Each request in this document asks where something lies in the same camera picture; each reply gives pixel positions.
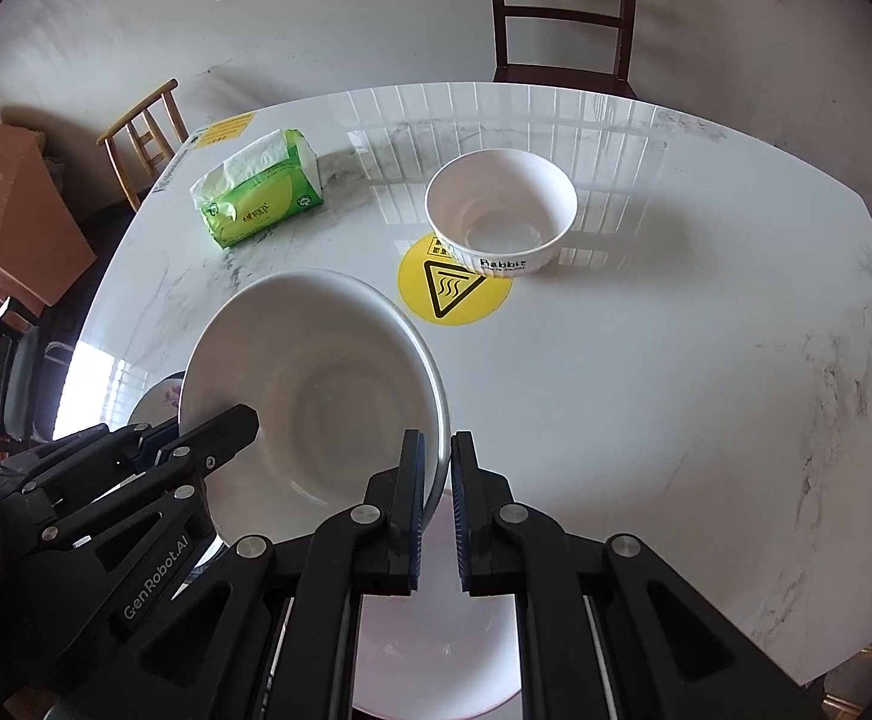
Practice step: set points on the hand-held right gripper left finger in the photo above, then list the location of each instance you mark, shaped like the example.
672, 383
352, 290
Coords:
417, 525

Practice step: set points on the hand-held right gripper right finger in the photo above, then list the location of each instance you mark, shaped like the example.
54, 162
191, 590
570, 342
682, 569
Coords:
460, 525

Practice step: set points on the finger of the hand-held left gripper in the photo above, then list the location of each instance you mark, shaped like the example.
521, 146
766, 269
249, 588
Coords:
152, 439
226, 427

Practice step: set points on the white bowl with blue stripes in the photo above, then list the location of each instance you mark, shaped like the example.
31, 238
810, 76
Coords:
316, 360

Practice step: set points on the white plate with pink flower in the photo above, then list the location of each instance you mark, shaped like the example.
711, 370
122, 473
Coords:
436, 637

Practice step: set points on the white bowl with black lettering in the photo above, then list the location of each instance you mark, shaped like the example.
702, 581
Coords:
496, 195

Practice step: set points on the dark grey chair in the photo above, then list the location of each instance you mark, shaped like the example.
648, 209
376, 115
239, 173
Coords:
30, 375

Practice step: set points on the green tissue pack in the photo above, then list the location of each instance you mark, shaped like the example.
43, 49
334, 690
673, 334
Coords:
271, 202

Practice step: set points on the round yellow warning sticker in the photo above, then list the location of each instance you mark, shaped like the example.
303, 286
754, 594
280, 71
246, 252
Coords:
436, 292

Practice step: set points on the orange-brown box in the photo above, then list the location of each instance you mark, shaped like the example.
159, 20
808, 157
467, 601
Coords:
8, 202

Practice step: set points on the rectangular yellow warning sticker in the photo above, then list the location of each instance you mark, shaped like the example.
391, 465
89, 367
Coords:
226, 127

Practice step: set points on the light wooden chair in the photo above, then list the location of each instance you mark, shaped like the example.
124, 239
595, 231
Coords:
143, 109

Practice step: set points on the dark wooden chair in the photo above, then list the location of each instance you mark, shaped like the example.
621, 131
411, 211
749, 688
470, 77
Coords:
556, 75

